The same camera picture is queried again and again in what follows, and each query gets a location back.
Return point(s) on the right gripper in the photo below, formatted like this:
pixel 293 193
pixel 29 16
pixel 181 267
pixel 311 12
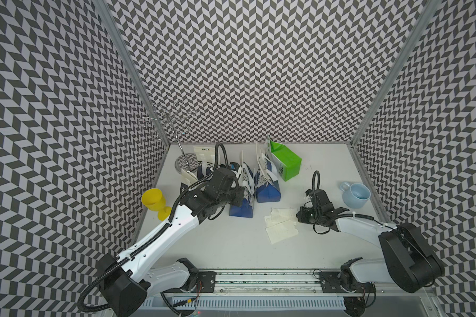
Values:
pixel 301 216

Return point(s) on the blue white bag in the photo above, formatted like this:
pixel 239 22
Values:
pixel 267 188
pixel 246 181

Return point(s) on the cream receipt pile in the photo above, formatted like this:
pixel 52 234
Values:
pixel 281 224

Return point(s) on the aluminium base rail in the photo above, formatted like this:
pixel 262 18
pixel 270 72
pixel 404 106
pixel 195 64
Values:
pixel 283 290

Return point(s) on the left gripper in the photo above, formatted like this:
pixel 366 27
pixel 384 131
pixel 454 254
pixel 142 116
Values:
pixel 237 200

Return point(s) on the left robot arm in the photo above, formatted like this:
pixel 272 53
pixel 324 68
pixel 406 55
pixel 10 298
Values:
pixel 125 281

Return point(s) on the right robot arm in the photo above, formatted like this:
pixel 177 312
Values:
pixel 408 260

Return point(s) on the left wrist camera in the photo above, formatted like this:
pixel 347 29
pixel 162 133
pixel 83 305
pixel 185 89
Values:
pixel 235 167

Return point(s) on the yellow plastic cup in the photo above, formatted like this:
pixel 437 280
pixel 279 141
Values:
pixel 155 201

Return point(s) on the light blue mug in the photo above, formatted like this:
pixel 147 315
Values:
pixel 355 195

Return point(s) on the metal wire mug tree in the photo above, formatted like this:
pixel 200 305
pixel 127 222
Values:
pixel 170 125

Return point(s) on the green white bag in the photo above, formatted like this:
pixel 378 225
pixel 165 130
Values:
pixel 287 162

